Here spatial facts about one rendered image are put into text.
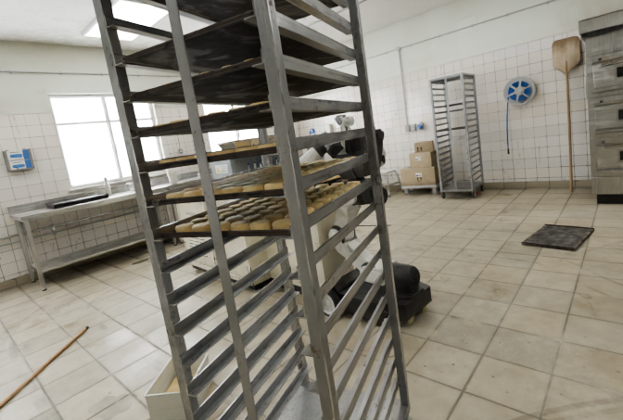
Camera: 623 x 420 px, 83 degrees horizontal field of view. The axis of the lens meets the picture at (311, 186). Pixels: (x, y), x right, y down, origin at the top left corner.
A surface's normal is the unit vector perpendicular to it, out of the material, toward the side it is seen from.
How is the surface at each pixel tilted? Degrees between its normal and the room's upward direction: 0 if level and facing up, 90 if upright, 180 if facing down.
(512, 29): 90
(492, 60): 90
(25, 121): 90
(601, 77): 90
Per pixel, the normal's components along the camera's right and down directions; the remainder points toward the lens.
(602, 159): -0.65, 0.22
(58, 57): 0.74, -0.02
